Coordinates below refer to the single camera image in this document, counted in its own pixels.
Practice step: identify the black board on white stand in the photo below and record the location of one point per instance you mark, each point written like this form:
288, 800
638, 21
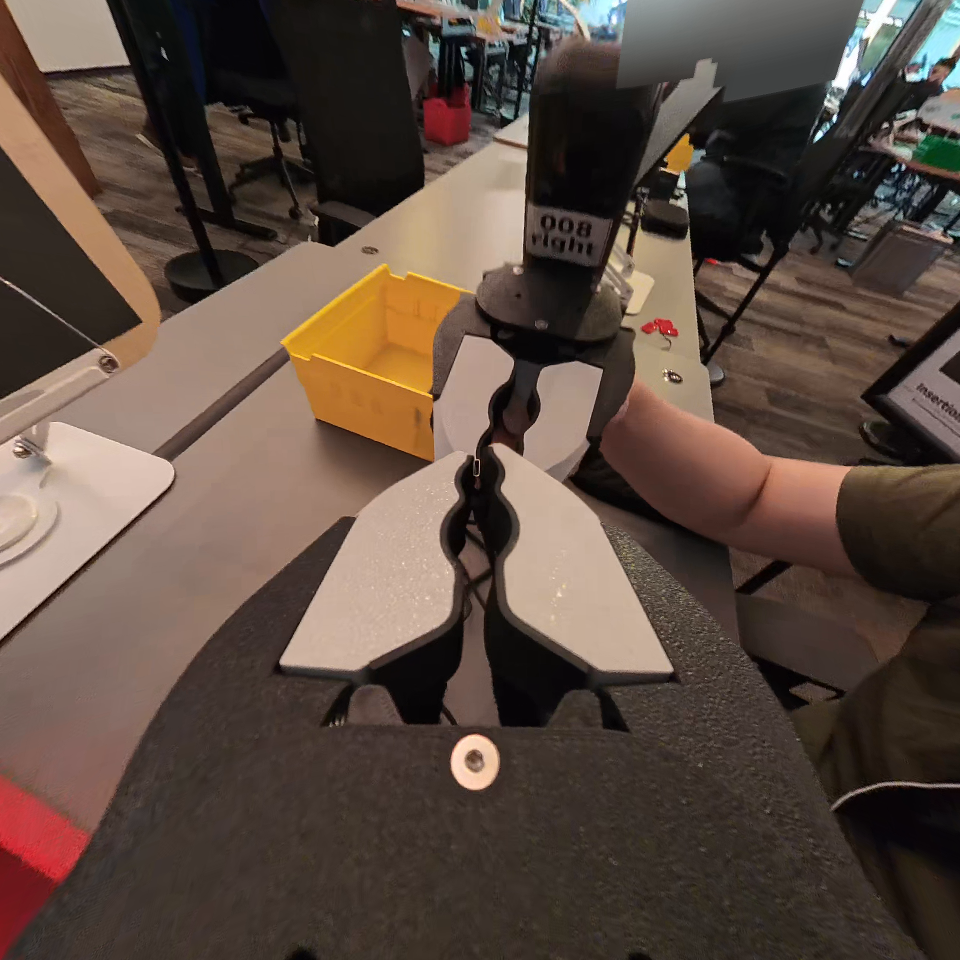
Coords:
675, 127

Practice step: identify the white stand with black board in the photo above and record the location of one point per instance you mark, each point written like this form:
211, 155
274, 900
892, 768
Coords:
90, 480

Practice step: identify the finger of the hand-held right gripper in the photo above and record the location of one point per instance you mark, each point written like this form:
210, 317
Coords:
570, 405
469, 382

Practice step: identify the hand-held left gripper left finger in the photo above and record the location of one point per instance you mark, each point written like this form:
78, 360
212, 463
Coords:
375, 585

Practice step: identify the black office chair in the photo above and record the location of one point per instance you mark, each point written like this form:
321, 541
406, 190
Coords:
352, 112
247, 67

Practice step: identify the grey usb hub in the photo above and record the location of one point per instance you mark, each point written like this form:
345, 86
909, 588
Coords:
478, 466

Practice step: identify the small red bin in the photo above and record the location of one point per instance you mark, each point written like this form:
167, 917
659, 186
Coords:
448, 120

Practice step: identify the small red object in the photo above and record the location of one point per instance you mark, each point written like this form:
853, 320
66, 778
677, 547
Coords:
660, 327

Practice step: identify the framed marker sign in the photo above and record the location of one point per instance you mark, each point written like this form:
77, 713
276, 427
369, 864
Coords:
930, 390

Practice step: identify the person's right forearm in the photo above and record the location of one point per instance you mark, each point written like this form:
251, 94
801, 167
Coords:
712, 480

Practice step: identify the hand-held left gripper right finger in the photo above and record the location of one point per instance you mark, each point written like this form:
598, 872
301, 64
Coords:
577, 592

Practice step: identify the red plastic bin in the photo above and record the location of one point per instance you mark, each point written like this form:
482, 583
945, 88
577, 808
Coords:
30, 840

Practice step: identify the yellow plastic bin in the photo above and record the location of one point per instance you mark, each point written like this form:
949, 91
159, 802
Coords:
360, 397

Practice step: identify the grey waste bin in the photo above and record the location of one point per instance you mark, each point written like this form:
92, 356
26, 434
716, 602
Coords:
900, 255

